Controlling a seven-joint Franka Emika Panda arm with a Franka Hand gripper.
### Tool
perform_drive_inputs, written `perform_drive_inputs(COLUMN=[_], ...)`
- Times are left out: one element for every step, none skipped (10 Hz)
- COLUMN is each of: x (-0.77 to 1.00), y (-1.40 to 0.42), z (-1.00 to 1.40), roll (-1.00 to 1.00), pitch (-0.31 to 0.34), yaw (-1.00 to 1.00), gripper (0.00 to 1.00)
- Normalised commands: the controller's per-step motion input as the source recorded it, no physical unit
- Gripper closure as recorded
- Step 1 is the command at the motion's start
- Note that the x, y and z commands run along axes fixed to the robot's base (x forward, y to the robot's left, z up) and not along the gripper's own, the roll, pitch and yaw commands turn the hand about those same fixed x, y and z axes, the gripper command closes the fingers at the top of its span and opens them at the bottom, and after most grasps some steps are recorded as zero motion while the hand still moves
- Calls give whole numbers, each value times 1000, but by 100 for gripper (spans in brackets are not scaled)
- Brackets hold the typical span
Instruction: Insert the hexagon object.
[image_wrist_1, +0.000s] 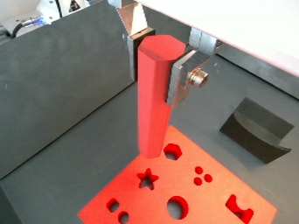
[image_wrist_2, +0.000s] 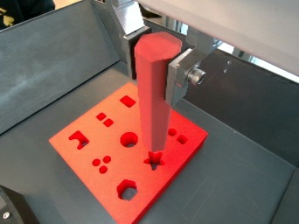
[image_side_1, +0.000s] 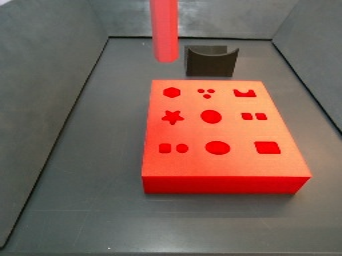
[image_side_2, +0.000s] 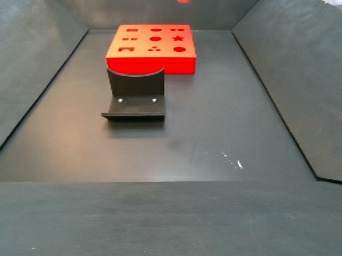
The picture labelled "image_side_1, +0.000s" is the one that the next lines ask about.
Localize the red hexagonal peg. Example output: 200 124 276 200
149 0 179 63

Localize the dark grey curved block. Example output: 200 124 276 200
184 45 239 77

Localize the red shape-sorting block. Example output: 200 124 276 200
141 80 311 194

